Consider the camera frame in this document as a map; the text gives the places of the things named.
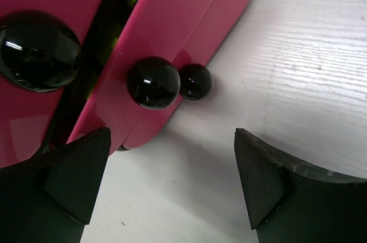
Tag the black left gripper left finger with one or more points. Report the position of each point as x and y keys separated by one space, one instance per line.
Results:
x=51 y=197

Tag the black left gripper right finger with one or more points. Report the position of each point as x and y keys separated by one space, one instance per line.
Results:
x=291 y=200

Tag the black pink drawer organizer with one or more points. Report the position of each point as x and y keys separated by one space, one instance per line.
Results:
x=69 y=67

